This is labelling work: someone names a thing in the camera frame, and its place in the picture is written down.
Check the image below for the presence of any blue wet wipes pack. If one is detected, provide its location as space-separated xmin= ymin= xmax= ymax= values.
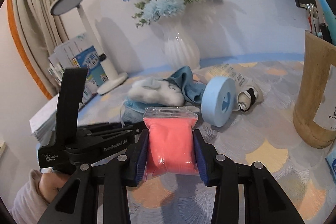
xmin=325 ymin=152 xmax=336 ymax=180

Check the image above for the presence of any pink clay bag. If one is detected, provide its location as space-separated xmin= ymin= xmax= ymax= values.
xmin=143 ymin=107 xmax=198 ymax=176

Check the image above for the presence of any person left hand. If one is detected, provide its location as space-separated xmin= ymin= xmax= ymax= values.
xmin=38 ymin=173 xmax=70 ymax=203

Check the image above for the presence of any stack of books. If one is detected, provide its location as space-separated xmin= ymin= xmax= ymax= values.
xmin=29 ymin=33 xmax=111 ymax=146

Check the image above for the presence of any white fluffy plush cloud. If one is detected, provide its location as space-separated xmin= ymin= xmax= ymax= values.
xmin=127 ymin=77 xmax=185 ymax=107

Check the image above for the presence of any small plush toy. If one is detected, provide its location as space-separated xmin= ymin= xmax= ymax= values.
xmin=236 ymin=85 xmax=264 ymax=112

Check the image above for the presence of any light blue tape roll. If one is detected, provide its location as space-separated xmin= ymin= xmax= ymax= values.
xmin=201 ymin=76 xmax=236 ymax=127

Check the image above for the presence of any cream tube package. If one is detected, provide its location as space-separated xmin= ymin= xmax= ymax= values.
xmin=208 ymin=64 xmax=252 ymax=89

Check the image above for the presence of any teal blue cloth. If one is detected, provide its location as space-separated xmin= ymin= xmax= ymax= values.
xmin=166 ymin=66 xmax=206 ymax=105

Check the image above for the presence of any white desk lamp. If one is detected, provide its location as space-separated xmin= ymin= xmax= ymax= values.
xmin=49 ymin=0 xmax=129 ymax=96

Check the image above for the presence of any white ribbed vase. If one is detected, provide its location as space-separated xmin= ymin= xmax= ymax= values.
xmin=160 ymin=18 xmax=201 ymax=70

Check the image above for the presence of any beige curtain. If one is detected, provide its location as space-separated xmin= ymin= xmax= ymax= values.
xmin=6 ymin=0 xmax=68 ymax=99

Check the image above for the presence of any teal drawstring pouch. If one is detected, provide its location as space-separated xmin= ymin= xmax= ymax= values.
xmin=120 ymin=100 xmax=147 ymax=123

